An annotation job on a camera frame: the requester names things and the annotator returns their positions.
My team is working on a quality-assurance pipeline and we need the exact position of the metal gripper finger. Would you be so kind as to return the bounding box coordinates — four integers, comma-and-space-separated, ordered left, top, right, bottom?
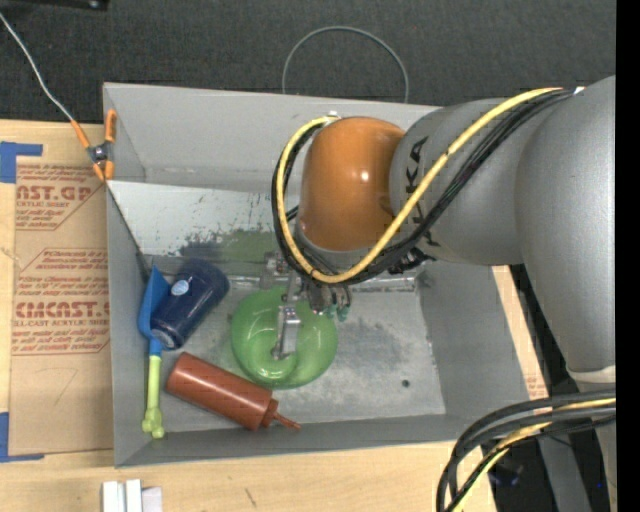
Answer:
259, 251, 297, 305
271, 304, 303, 362

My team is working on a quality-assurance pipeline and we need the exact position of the grey metal bin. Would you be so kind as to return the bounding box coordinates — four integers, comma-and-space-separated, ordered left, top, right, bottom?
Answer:
102, 82, 532, 469

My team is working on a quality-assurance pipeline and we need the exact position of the dark blue cup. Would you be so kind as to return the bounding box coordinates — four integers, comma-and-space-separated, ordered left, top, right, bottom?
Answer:
149, 257, 232, 350

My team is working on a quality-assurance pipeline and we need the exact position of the red-brown squeeze bottle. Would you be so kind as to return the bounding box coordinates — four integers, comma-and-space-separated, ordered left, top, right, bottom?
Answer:
164, 351, 303, 433

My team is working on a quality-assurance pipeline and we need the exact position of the brown cardboard board red print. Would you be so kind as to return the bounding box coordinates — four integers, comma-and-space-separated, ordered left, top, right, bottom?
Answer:
0, 118, 556, 461

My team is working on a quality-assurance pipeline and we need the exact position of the green translucent ring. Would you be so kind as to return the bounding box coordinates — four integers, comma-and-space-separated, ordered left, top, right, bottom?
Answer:
230, 285, 340, 390

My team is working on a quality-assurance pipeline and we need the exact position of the black cylinder on white bracket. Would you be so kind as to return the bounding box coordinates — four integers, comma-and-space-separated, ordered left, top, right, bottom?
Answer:
387, 248, 435, 275

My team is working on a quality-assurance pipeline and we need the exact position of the blue scoop yellow-green handle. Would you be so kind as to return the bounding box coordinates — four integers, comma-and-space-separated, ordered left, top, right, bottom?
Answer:
137, 264, 174, 440

